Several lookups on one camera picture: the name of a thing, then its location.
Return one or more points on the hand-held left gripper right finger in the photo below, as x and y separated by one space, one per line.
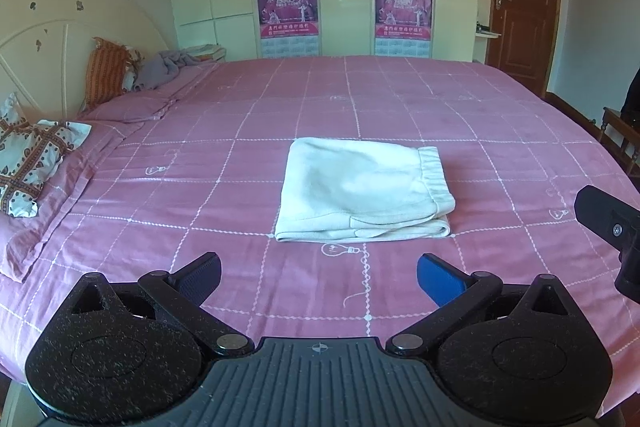
439 278

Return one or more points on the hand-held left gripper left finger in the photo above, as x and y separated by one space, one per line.
205 278

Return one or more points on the light green garment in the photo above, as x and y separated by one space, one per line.
350 187

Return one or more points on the bed with pink checked sheet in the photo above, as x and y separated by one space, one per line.
210 207

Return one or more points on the dark wooden chair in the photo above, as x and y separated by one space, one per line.
617 132

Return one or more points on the white brown patterned pillow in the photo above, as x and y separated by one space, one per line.
30 157

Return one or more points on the grey blanket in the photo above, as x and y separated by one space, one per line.
160 67

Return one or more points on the orange striped pillow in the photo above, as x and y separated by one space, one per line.
105 72

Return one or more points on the cream round headboard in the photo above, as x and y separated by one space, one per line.
60 52

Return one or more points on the purple wall poster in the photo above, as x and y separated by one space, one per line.
402 12
287 12

